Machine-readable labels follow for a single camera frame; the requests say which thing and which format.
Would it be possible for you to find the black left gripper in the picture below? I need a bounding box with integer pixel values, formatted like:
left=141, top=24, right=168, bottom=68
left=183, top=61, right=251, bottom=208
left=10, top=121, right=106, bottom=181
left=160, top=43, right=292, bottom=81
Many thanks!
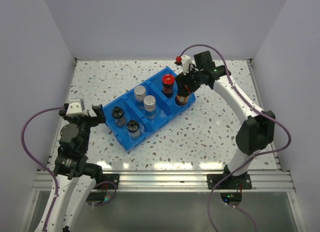
left=60, top=104, right=106, bottom=152

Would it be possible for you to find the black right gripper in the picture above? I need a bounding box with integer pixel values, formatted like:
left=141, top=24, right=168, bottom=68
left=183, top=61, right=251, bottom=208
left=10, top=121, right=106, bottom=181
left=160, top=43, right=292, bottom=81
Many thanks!
left=175, top=64, right=204, bottom=97

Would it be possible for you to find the red-cap brown sauce jar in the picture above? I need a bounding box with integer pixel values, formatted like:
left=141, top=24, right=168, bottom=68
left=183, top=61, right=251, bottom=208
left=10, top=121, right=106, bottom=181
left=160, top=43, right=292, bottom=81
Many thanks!
left=175, top=95, right=190, bottom=106

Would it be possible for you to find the red-cap dark sauce jar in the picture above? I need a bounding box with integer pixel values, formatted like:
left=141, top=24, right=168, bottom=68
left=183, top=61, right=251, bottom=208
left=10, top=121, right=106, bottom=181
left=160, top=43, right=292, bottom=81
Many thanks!
left=162, top=74, right=175, bottom=98

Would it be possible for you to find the black-cap brown spice bottle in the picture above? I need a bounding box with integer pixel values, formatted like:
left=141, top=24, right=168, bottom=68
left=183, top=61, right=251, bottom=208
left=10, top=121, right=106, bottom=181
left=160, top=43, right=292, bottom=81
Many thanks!
left=111, top=106, right=127, bottom=128

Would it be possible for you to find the silver-lid shaker jar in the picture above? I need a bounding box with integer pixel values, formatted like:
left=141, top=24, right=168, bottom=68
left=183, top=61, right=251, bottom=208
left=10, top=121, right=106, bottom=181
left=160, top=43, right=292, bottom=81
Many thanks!
left=143, top=95, right=156, bottom=120

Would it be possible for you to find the black-cap white spice bottle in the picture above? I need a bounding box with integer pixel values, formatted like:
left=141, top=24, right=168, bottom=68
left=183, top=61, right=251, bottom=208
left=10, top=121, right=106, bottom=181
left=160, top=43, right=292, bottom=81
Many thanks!
left=126, top=119, right=142, bottom=140

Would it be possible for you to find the silver-lid blue-label spice jar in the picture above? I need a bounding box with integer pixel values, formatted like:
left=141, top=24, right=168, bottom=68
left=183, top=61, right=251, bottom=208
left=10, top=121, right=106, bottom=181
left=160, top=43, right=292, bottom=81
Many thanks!
left=133, top=85, right=147, bottom=110

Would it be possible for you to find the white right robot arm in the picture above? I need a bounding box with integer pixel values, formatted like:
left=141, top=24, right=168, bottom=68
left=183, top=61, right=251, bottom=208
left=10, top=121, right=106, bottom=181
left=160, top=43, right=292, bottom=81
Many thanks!
left=175, top=51, right=275, bottom=189

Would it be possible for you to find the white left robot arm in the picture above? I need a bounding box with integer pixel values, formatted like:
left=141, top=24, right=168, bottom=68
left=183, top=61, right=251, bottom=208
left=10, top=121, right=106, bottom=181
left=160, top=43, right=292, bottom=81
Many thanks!
left=36, top=99, right=106, bottom=232

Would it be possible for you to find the blue three-compartment plastic bin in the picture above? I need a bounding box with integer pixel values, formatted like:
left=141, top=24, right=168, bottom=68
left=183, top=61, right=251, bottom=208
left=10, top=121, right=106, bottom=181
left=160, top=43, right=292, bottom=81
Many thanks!
left=103, top=67, right=196, bottom=152

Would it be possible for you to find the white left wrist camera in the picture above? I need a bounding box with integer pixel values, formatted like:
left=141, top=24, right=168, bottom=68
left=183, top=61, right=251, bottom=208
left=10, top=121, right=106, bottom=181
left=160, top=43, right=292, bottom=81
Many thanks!
left=66, top=98, right=89, bottom=117

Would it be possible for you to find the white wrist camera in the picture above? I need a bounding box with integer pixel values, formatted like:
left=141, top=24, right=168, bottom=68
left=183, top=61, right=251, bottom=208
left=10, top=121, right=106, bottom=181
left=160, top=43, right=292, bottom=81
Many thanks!
left=66, top=98, right=89, bottom=117
left=175, top=55, right=192, bottom=75

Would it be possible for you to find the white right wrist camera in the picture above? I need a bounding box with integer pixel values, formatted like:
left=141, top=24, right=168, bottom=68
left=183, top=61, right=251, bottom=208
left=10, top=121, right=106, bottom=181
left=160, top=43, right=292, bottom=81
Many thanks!
left=175, top=55, right=192, bottom=75

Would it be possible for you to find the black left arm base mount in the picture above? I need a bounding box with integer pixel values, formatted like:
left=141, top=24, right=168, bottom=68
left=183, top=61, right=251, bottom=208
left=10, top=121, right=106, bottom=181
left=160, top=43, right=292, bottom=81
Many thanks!
left=99, top=173, right=120, bottom=190

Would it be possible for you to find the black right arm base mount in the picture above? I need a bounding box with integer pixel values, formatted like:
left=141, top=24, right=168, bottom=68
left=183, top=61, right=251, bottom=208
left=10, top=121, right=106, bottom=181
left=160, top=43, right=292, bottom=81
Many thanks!
left=206, top=173, right=253, bottom=190

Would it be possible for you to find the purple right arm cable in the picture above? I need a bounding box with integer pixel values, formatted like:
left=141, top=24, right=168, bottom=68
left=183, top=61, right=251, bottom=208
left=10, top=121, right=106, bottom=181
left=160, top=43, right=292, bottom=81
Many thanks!
left=179, top=43, right=292, bottom=232

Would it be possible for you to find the aluminium front rail frame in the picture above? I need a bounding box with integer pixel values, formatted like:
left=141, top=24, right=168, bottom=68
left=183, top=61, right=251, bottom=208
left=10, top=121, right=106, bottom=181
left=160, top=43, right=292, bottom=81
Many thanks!
left=32, top=169, right=296, bottom=193

